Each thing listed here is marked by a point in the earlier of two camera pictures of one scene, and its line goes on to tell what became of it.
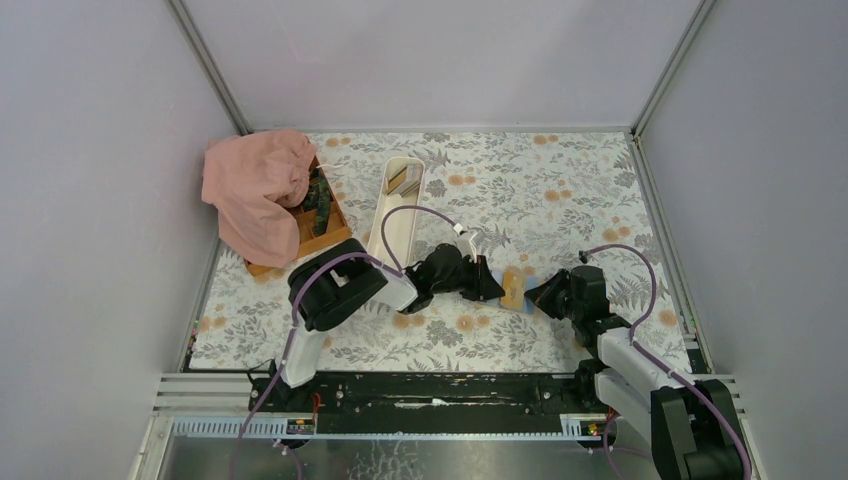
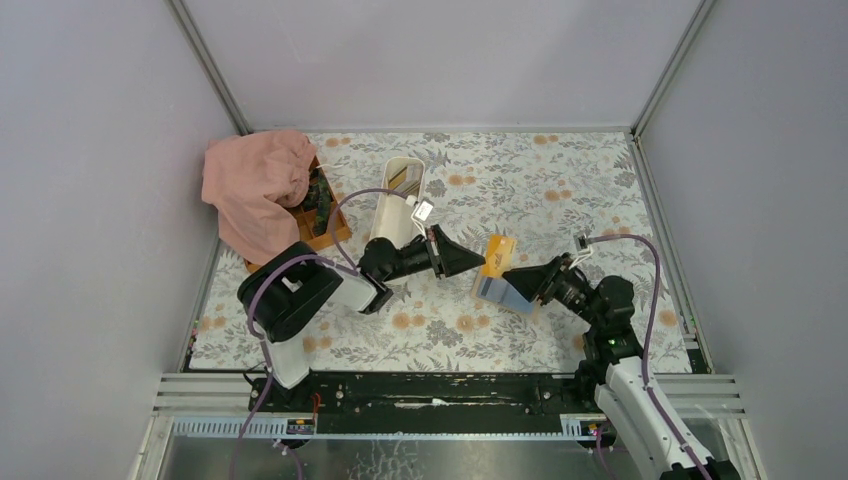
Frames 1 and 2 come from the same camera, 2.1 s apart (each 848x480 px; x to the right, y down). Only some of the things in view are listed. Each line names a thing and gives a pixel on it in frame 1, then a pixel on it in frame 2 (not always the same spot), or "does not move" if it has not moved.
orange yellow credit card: [513, 286] → [500, 255]
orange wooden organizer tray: [337, 228] does not move
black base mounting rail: [429, 403] does not move
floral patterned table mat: [470, 250] does not move
